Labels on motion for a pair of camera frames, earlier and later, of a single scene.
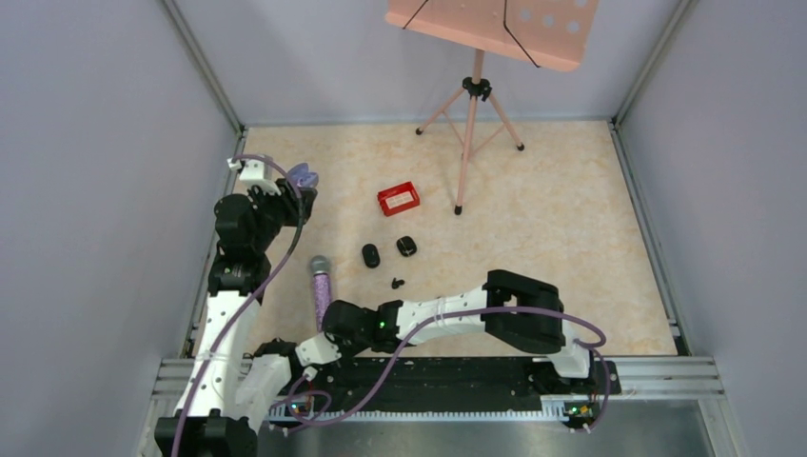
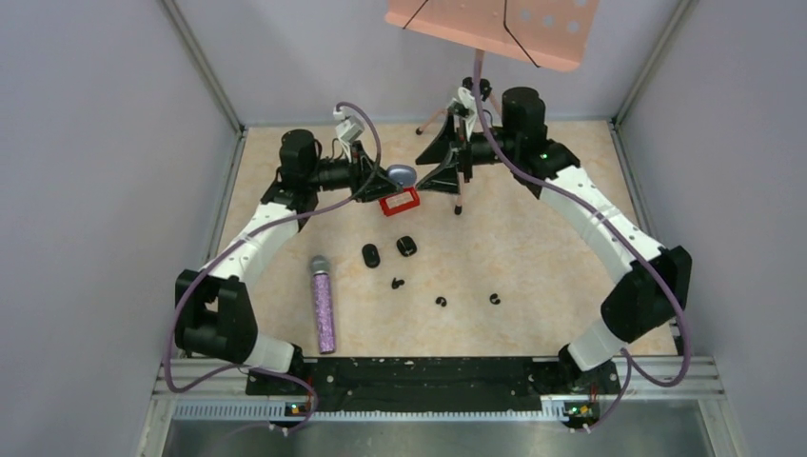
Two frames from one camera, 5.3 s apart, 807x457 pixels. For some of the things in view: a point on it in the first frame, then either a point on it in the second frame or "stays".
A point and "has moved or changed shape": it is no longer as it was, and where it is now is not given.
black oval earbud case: [371, 255] stays
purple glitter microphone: [322, 288] stays
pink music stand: [550, 33] stays
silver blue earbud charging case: [299, 177] has moved or changed shape
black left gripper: [297, 204] → [369, 180]
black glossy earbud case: [406, 246] stays
